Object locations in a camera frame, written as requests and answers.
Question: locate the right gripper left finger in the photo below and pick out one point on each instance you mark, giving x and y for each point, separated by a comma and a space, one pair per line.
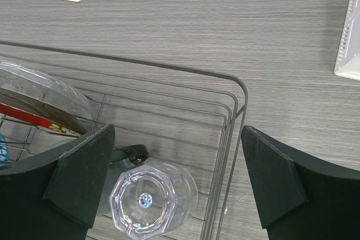
55, 194

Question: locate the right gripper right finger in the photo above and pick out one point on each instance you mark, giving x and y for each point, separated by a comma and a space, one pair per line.
297, 195

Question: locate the blue patterned bowl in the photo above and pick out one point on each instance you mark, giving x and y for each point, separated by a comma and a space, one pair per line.
4, 156

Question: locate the red floral plate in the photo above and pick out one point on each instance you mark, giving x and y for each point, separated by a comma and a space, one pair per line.
72, 129

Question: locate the grey ceramic mug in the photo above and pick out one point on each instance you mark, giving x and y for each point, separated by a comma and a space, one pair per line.
122, 159

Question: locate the clear glass tumbler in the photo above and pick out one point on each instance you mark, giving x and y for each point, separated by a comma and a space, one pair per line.
153, 199

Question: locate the clear glass plate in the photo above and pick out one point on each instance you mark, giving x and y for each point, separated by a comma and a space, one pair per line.
45, 88

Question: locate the white file organizer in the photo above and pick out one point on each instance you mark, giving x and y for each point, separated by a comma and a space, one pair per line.
347, 60

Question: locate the black wire dish rack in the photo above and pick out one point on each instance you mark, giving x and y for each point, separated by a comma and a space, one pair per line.
188, 116

